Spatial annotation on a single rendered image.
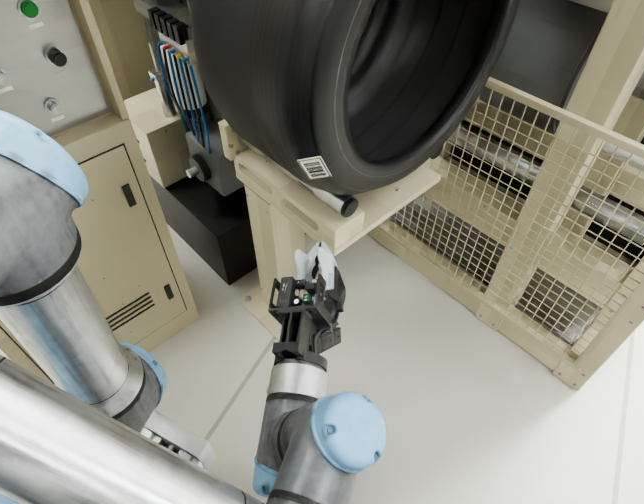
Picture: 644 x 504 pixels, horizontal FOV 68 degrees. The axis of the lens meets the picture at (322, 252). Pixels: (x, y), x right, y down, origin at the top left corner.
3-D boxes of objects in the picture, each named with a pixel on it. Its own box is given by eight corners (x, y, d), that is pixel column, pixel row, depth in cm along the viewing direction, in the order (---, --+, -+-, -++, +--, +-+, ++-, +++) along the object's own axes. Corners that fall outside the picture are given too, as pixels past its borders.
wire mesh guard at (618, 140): (355, 212, 181) (368, 26, 128) (358, 209, 182) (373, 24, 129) (575, 371, 138) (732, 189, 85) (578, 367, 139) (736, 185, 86)
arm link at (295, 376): (333, 410, 62) (277, 409, 65) (336, 376, 65) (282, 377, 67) (312, 391, 56) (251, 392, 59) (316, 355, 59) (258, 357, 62)
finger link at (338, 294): (345, 264, 71) (339, 318, 66) (348, 270, 72) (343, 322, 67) (315, 267, 73) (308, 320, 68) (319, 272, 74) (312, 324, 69)
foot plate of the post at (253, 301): (238, 300, 191) (237, 297, 189) (289, 265, 203) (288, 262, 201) (280, 343, 178) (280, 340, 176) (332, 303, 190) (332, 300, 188)
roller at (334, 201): (256, 137, 116) (241, 146, 114) (253, 122, 112) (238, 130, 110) (358, 211, 99) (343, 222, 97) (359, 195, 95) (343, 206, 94)
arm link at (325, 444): (372, 525, 42) (313, 525, 50) (401, 409, 49) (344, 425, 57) (300, 485, 40) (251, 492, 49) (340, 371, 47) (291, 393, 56)
